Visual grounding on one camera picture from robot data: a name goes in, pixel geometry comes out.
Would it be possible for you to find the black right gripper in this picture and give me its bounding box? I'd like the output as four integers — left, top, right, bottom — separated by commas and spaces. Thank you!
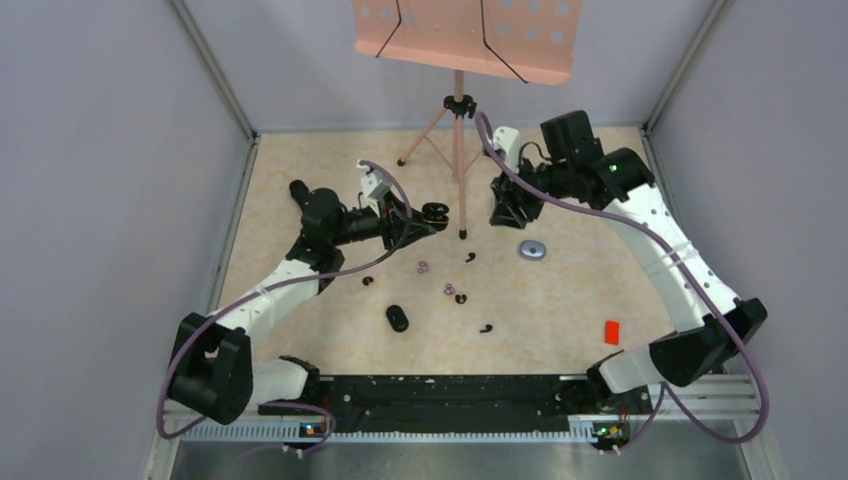
489, 155, 570, 230

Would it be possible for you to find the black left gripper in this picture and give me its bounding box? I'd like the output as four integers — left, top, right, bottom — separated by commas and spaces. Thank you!
329, 189, 435, 251

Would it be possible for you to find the black earbud charging case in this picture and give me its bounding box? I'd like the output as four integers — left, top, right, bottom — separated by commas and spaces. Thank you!
421, 202, 450, 231

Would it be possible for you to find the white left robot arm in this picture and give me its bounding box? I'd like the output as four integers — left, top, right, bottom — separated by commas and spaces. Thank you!
164, 180, 449, 425

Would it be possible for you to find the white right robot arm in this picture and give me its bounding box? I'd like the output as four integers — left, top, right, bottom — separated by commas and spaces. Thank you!
475, 110, 767, 412

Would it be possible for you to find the grey blue oval case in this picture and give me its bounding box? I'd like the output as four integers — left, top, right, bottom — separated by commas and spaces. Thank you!
518, 239, 547, 261

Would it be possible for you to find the red rectangular block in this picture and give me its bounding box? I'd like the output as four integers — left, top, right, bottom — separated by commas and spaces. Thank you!
604, 320, 620, 346

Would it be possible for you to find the pink music stand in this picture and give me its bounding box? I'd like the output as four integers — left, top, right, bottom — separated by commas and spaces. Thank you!
351, 0, 584, 239

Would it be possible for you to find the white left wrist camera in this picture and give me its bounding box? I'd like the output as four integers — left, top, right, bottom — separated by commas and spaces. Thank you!
357, 163, 391, 216

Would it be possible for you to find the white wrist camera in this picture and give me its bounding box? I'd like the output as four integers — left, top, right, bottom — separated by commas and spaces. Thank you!
357, 163, 391, 216
492, 126, 522, 172

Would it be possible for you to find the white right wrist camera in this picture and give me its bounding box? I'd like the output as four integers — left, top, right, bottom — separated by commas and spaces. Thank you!
492, 126, 522, 172

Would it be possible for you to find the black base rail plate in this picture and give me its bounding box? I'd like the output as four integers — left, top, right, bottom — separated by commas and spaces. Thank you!
306, 375, 620, 434

